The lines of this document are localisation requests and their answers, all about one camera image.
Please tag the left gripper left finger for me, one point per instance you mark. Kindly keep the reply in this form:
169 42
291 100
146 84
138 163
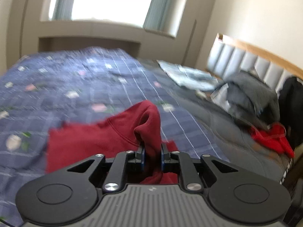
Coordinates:
140 156

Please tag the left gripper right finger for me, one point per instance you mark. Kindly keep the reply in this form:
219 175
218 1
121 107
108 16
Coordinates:
165 156

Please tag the dark red garment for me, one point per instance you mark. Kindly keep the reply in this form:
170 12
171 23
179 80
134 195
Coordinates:
72 142

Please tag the grey bed blanket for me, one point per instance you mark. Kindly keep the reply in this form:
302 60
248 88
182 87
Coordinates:
234 142

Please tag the light blue folded cloth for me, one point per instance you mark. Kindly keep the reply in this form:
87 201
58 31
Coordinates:
189 78

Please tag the grey jacket pile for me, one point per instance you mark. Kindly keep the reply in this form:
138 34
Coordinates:
248 99

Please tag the bright red garment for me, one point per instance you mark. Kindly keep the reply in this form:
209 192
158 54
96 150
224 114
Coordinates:
273 139

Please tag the blue plaid floral quilt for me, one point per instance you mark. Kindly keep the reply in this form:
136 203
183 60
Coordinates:
44 90

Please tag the blue-grey right curtain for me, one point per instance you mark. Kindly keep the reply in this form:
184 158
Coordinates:
157 15

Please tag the blue-grey curtain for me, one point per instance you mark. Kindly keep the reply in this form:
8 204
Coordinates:
63 10
157 15

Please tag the black garment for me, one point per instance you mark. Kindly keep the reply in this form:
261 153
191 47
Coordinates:
290 106

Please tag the blue-grey left curtain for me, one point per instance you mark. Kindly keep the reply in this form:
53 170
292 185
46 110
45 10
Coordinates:
63 10

